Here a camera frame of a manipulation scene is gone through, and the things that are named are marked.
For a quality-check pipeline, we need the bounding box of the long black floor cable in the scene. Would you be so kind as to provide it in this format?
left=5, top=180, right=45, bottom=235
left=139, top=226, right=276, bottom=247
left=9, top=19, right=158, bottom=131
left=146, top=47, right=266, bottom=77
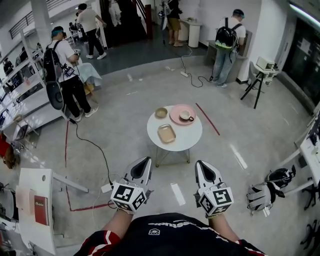
left=69, top=118, right=114, bottom=186

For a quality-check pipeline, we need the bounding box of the white side table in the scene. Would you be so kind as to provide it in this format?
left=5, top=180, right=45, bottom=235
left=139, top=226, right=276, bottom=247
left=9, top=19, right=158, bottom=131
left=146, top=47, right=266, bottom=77
left=276, top=109, right=320, bottom=197

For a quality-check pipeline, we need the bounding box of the person's left forearm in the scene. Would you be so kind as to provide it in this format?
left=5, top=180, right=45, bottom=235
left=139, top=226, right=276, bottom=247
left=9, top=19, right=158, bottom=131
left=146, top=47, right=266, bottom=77
left=100, top=208, right=134, bottom=239

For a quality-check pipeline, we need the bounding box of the white power adapter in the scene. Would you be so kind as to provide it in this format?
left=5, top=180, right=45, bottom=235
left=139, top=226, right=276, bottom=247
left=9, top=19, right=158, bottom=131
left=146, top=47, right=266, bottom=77
left=100, top=183, right=115, bottom=194

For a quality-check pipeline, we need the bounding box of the short red floor tape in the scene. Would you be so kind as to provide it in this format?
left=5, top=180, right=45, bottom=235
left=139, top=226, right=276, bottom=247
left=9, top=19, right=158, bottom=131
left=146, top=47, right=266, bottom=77
left=195, top=102, right=221, bottom=137

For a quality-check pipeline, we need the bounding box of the red book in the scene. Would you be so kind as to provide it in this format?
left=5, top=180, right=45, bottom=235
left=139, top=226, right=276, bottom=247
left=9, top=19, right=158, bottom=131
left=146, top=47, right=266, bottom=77
left=33, top=194, right=50, bottom=227

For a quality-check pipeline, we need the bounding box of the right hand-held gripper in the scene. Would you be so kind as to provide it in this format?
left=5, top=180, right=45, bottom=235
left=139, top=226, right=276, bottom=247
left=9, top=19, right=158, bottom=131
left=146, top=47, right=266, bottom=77
left=193, top=160, right=235, bottom=219

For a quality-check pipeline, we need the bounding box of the beige box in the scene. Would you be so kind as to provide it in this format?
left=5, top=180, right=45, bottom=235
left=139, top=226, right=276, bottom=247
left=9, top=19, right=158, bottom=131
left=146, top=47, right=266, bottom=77
left=255, top=56, right=276, bottom=71

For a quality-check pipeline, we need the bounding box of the tan round bowl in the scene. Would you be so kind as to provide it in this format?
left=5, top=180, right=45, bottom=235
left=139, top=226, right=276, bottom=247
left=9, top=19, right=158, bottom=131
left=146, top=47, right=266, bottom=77
left=154, top=106, right=169, bottom=120

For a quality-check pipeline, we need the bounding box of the person's right forearm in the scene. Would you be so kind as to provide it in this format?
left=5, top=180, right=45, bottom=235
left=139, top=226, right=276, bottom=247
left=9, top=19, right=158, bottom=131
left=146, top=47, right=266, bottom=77
left=208, top=213, right=241, bottom=243

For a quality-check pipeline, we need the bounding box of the tan rectangular container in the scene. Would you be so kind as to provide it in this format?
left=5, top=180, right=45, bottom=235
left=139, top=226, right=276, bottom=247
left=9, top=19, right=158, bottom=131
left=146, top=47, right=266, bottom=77
left=157, top=123, right=177, bottom=145

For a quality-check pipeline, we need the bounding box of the pink round plate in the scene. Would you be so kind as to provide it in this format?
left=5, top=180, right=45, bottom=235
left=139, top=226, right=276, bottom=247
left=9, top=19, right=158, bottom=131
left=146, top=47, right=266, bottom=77
left=169, top=103, right=198, bottom=127

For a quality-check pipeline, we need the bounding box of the black white helmet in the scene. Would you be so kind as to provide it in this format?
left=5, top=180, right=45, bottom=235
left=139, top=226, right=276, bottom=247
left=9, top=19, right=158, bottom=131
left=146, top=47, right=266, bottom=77
left=264, top=164, right=298, bottom=199

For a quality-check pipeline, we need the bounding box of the round white table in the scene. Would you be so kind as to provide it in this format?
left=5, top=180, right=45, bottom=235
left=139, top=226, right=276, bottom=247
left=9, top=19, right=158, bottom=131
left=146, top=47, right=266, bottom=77
left=146, top=104, right=204, bottom=169

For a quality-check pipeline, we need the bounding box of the grey white backpack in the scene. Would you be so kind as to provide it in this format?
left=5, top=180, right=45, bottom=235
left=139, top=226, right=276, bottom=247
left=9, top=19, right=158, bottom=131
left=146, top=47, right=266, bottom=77
left=245, top=181, right=277, bottom=216

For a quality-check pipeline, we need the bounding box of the dark staircase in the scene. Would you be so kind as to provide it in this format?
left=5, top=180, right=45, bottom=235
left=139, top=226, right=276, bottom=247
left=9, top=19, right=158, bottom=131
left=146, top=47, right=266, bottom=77
left=99, top=0, right=154, bottom=49

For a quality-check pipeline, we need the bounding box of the white cylindrical pedestal table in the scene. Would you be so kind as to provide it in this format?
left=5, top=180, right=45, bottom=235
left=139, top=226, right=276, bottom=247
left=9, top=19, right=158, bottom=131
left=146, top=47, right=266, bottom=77
left=180, top=17, right=204, bottom=49

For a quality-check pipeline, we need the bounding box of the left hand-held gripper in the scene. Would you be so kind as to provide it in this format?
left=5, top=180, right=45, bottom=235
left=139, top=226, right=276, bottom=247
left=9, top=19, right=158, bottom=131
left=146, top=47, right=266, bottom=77
left=109, top=156, right=154, bottom=215

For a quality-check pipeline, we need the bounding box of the white desk with hole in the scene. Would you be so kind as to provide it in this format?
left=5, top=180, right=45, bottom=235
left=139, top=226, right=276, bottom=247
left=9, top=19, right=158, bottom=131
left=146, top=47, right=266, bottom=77
left=14, top=167, right=90, bottom=256

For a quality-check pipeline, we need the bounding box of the long red floor tape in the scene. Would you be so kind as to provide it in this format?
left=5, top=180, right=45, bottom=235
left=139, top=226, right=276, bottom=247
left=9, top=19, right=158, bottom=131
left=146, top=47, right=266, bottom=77
left=64, top=119, right=112, bottom=213

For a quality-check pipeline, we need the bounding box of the black office chair base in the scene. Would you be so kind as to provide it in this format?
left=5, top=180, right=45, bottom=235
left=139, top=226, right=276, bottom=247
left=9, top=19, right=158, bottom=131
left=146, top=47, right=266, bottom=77
left=301, top=182, right=320, bottom=210
left=299, top=219, right=320, bottom=252

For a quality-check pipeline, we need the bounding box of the light blue cloth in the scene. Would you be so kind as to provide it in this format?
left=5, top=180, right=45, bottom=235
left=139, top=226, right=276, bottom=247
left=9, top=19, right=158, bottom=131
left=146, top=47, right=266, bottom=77
left=74, top=62, right=104, bottom=88

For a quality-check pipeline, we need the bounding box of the cream cup with brown handle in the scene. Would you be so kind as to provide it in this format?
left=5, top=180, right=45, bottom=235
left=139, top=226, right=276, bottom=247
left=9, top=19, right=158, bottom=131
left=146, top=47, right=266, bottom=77
left=179, top=110, right=195, bottom=122

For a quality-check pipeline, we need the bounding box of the white metal shelf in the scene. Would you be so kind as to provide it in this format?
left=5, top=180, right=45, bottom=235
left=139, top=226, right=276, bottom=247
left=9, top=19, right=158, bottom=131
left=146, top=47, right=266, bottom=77
left=0, top=27, right=70, bottom=132

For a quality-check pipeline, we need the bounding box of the grey counter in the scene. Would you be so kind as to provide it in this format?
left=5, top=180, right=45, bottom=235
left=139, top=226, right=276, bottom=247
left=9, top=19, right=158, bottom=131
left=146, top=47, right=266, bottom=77
left=205, top=29, right=253, bottom=84

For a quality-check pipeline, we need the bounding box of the person's black red shirt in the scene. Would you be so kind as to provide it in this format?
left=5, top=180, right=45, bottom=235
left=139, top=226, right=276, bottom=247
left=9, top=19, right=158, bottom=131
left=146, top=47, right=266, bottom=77
left=73, top=212, right=270, bottom=256

